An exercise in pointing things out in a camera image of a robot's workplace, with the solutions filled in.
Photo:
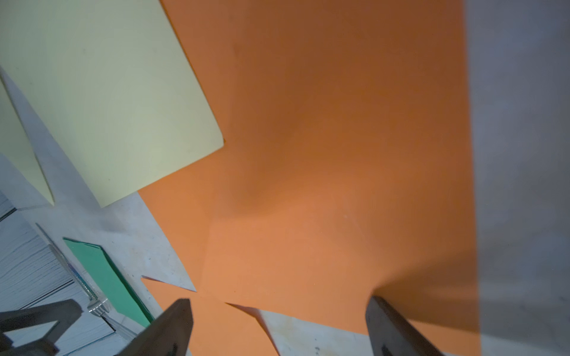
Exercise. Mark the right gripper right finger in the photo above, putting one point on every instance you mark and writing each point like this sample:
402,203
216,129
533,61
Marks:
391,334

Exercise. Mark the green paper sheet front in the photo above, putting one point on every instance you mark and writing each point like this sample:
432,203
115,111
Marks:
98,264

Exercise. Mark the orange paper sheet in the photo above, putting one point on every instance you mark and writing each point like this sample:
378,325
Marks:
219,329
346,167

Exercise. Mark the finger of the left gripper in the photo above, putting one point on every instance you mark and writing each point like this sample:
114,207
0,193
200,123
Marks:
62,315

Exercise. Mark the orange paper sheet back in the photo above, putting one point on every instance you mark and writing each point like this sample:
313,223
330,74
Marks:
346,167

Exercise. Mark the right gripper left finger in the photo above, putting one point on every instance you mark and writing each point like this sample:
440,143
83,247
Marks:
168,335

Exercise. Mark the orange paper sheet front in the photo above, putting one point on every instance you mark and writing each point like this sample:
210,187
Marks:
219,329

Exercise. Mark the yellow paper sheet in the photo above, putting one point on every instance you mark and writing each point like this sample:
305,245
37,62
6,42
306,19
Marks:
112,84
17,149

